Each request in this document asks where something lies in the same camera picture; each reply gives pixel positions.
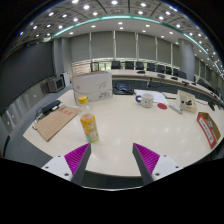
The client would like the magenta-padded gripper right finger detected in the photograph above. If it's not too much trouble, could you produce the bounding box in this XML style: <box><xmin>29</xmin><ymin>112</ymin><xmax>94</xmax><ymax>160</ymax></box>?
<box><xmin>132</xmin><ymin>142</ymin><xmax>184</xmax><ymax>186</ymax></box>

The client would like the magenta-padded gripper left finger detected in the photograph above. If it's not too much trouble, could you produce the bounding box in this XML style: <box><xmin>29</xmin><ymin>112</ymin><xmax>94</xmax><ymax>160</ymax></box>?
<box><xmin>41</xmin><ymin>142</ymin><xmax>92</xmax><ymax>186</ymax></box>

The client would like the yellow-capped clear drink bottle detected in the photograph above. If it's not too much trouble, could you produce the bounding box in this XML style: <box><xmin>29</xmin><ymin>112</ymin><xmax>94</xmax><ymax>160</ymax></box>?
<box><xmin>77</xmin><ymin>95</ymin><xmax>100</xmax><ymax>144</ymax></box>

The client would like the flat round red coaster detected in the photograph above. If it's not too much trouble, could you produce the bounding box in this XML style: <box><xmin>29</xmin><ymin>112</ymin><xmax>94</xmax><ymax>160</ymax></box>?
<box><xmin>156</xmin><ymin>102</ymin><xmax>168</xmax><ymax>111</ymax></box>

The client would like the white remote control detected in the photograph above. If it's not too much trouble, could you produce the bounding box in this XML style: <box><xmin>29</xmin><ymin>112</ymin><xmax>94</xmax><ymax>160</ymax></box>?
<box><xmin>168</xmin><ymin>103</ymin><xmax>184</xmax><ymax>115</ymax></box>

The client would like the small black desk device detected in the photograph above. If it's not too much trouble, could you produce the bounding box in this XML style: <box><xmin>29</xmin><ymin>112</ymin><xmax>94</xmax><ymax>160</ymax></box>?
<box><xmin>41</xmin><ymin>99</ymin><xmax>62</xmax><ymax>116</ymax></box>

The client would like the white paper sheet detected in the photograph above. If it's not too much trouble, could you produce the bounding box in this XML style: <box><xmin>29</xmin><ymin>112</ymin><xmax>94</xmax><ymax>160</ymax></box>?
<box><xmin>133</xmin><ymin>88</ymin><xmax>169</xmax><ymax>106</ymax></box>

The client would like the open red-sided cardboard box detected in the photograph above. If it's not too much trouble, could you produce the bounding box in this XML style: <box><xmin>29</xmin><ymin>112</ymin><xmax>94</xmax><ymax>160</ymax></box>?
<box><xmin>196</xmin><ymin>111</ymin><xmax>222</xmax><ymax>150</ymax></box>

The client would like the white desk organizer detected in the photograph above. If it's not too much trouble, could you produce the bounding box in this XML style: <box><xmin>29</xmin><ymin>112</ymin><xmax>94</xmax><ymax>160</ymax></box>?
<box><xmin>175</xmin><ymin>89</ymin><xmax>198</xmax><ymax>114</ymax></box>

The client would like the white cardboard box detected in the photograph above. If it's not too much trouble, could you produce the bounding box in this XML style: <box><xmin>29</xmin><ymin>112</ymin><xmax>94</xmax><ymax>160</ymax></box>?
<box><xmin>71</xmin><ymin>70</ymin><xmax>114</xmax><ymax>106</ymax></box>

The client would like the long curved conference desk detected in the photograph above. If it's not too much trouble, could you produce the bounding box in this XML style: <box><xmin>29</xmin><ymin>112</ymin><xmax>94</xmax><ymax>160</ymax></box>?
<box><xmin>71</xmin><ymin>68</ymin><xmax>224</xmax><ymax>108</ymax></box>

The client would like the black gooseneck table microphone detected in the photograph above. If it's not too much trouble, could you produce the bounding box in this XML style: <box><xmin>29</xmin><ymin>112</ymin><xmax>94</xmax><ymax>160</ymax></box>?
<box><xmin>207</xmin><ymin>101</ymin><xmax>217</xmax><ymax>112</ymax></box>

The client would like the row of black office chairs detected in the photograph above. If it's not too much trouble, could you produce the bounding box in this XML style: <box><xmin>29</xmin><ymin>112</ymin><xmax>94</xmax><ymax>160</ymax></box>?
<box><xmin>89</xmin><ymin>59</ymin><xmax>214</xmax><ymax>92</ymax></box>

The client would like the group of round ceiling lights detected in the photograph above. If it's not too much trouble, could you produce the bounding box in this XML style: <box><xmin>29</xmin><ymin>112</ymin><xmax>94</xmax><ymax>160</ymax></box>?
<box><xmin>18</xmin><ymin>0</ymin><xmax>224</xmax><ymax>74</ymax></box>

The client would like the white mug with blue handle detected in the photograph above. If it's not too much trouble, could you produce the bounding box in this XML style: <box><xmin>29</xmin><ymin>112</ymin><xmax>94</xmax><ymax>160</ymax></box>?
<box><xmin>135</xmin><ymin>93</ymin><xmax>155</xmax><ymax>109</ymax></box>

